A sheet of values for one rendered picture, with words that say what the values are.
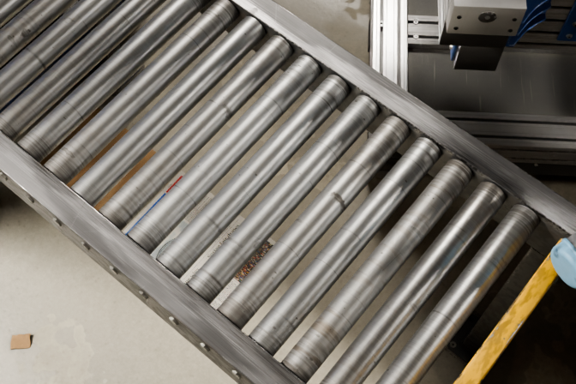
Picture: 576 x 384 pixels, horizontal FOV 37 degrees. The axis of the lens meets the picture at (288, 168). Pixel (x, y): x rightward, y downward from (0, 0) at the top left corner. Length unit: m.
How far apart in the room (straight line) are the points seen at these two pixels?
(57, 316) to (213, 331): 0.96
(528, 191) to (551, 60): 0.91
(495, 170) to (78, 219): 0.69
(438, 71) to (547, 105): 0.28
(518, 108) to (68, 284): 1.21
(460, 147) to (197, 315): 0.51
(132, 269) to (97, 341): 0.84
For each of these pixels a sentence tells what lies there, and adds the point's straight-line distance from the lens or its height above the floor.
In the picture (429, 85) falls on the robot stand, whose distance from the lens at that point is 2.22.
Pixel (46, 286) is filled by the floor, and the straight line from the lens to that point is 2.28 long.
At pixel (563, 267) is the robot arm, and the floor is 0.87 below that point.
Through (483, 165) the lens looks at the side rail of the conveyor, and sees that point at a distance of 1.46.
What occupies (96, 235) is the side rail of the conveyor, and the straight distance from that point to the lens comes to 1.42.
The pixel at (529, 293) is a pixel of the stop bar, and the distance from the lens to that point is 1.38.
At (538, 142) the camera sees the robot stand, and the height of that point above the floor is 0.23.
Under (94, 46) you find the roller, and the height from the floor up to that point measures 0.80.
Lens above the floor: 2.09
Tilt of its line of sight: 64 degrees down
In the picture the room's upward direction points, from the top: 1 degrees counter-clockwise
